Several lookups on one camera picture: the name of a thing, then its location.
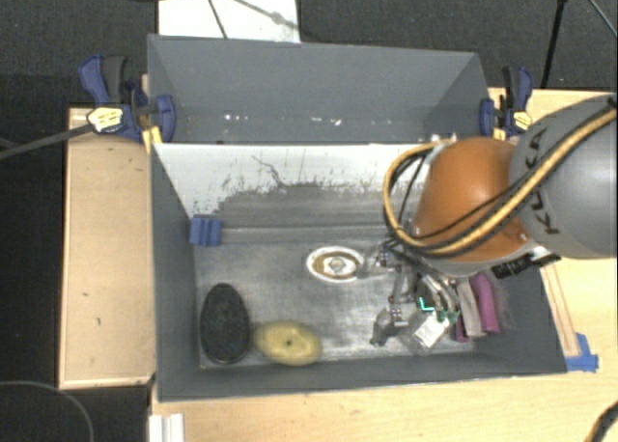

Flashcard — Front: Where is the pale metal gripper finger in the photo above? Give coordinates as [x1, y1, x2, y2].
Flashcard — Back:
[359, 251, 394, 279]
[369, 307, 407, 347]

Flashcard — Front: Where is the clear plastic packet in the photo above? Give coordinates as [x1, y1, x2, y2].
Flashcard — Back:
[399, 312, 451, 355]

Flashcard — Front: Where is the purple and grey cloth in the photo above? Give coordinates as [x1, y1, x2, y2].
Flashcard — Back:
[454, 272, 503, 344]

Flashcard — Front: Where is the white and brown round cup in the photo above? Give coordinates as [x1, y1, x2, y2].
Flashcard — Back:
[305, 245, 366, 285]

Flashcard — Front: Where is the yellow-green apple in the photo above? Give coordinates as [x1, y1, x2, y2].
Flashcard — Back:
[253, 319, 323, 368]

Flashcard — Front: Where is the black oval brush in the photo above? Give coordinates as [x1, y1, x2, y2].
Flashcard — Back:
[199, 282, 253, 366]

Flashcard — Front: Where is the blue ribbed block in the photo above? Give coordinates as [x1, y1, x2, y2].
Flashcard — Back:
[188, 215, 225, 246]

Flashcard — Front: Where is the grey metal bin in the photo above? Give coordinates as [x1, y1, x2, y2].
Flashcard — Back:
[146, 34, 569, 403]

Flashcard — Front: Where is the pale wood board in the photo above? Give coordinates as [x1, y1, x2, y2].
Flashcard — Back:
[58, 104, 158, 391]

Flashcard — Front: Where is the black cylinder on white bracket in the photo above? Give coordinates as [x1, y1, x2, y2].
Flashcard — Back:
[491, 245, 564, 282]

